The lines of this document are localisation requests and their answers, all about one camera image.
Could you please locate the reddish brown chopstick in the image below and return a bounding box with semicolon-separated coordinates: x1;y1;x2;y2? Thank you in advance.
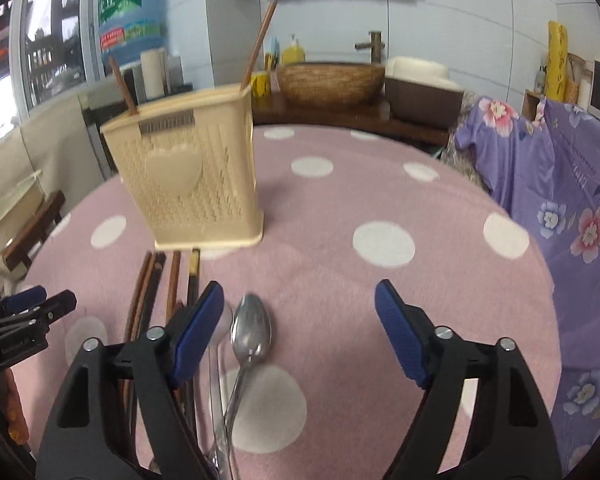
240;0;277;90

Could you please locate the woven basin sink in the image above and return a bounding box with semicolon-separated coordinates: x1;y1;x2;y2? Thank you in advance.
276;62;385;108

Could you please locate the purple floral cloth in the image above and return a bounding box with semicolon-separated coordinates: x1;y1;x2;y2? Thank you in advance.
454;96;600;471

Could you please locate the steel spoon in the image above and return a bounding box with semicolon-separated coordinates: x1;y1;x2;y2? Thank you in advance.
208;304;233;480
224;292;273;458

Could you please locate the beige plastic utensil holder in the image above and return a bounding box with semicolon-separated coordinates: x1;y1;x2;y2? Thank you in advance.
100;84;264;250

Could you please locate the yellow cup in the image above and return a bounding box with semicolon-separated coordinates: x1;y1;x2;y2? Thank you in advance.
250;70;271;98

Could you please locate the bronze faucet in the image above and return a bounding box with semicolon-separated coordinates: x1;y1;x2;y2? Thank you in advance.
354;30;385;64

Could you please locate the yellow soap bottle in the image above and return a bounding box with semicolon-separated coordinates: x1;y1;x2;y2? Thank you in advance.
280;35;306;66

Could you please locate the pink polka dot tablecloth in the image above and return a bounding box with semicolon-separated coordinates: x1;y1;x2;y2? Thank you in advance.
14;126;562;479

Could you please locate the blue water jug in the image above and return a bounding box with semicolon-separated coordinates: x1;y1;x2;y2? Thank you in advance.
98;0;166;70

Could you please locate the paper towel roll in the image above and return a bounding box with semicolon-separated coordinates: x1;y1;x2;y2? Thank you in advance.
140;48;166;101

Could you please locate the grey water dispenser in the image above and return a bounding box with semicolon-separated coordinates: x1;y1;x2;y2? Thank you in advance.
78;54;186;189

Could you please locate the right hand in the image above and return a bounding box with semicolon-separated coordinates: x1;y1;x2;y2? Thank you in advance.
0;368;30;445

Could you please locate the long brown wooden chopstick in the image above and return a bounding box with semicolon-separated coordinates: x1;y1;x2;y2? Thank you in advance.
166;252;182;322

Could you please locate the brown white rice cooker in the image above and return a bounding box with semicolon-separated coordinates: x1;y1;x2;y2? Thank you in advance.
385;56;464;130

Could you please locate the black chopstick gold tip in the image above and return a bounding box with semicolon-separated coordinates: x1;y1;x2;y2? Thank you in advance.
183;249;200;441

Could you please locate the yellow roll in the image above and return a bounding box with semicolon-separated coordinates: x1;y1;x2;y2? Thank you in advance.
545;21;568;102

